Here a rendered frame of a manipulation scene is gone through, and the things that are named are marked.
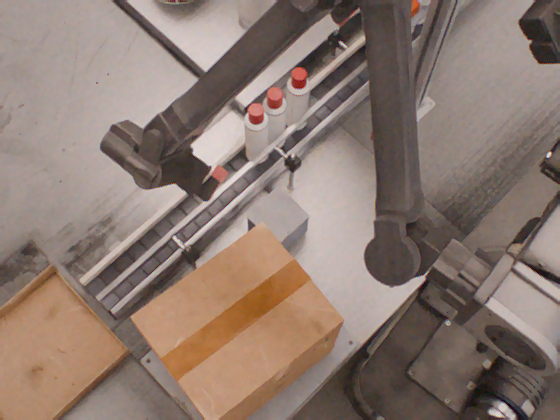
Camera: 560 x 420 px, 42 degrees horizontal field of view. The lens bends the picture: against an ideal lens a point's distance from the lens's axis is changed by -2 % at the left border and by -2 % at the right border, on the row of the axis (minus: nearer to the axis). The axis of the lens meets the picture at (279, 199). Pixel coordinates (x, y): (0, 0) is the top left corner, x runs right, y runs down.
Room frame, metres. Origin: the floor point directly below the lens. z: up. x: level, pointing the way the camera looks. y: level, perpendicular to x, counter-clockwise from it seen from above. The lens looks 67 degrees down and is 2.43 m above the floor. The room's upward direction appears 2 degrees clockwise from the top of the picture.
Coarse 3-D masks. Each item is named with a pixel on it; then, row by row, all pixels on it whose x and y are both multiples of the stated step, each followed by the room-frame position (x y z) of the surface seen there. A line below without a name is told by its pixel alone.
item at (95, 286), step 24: (360, 48) 1.07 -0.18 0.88; (336, 72) 1.00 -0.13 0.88; (312, 96) 0.93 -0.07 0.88; (336, 96) 0.93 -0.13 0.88; (312, 120) 0.87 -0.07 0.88; (288, 144) 0.80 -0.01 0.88; (240, 168) 0.73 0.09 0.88; (264, 168) 0.74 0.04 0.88; (240, 192) 0.67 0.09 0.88; (168, 216) 0.61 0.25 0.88; (144, 240) 0.55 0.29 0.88; (120, 264) 0.49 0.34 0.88; (144, 264) 0.50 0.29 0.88; (96, 288) 0.44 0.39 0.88; (120, 288) 0.44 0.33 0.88
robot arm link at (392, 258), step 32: (384, 0) 0.60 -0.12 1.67; (384, 32) 0.57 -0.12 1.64; (384, 64) 0.54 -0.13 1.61; (384, 96) 0.51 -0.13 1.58; (384, 128) 0.48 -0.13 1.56; (416, 128) 0.49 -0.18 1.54; (384, 160) 0.45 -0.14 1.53; (416, 160) 0.45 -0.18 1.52; (384, 192) 0.41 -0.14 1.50; (416, 192) 0.41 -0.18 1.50; (384, 224) 0.37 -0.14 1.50; (384, 256) 0.33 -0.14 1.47; (416, 256) 0.33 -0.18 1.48
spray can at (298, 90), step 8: (296, 72) 0.86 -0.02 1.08; (304, 72) 0.86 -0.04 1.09; (288, 80) 0.87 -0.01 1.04; (296, 80) 0.85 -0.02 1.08; (304, 80) 0.85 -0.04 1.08; (288, 88) 0.85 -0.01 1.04; (296, 88) 0.85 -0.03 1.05; (304, 88) 0.85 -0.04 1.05; (288, 96) 0.85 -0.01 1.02; (296, 96) 0.84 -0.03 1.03; (304, 96) 0.84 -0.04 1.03; (288, 104) 0.85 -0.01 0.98; (296, 104) 0.84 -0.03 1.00; (304, 104) 0.84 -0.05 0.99; (288, 112) 0.84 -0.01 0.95; (296, 112) 0.84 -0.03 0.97; (304, 112) 0.84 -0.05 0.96; (288, 120) 0.84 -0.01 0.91
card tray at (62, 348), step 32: (32, 288) 0.44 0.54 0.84; (64, 288) 0.45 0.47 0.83; (0, 320) 0.37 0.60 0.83; (32, 320) 0.37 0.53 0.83; (64, 320) 0.37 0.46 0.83; (96, 320) 0.38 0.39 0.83; (0, 352) 0.30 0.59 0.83; (32, 352) 0.30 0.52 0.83; (64, 352) 0.30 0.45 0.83; (96, 352) 0.31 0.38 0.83; (128, 352) 0.31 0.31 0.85; (0, 384) 0.23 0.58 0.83; (32, 384) 0.23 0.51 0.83; (64, 384) 0.24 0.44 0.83; (0, 416) 0.16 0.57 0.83; (32, 416) 0.17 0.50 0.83
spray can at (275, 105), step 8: (272, 88) 0.82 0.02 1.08; (272, 96) 0.80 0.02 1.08; (280, 96) 0.80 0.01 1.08; (264, 104) 0.81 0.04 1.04; (272, 104) 0.79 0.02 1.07; (280, 104) 0.80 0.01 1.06; (272, 112) 0.79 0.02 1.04; (280, 112) 0.79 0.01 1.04; (272, 120) 0.78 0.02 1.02; (280, 120) 0.79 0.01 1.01; (272, 128) 0.78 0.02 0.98; (280, 128) 0.79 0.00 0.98; (272, 136) 0.78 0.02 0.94; (280, 144) 0.79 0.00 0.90
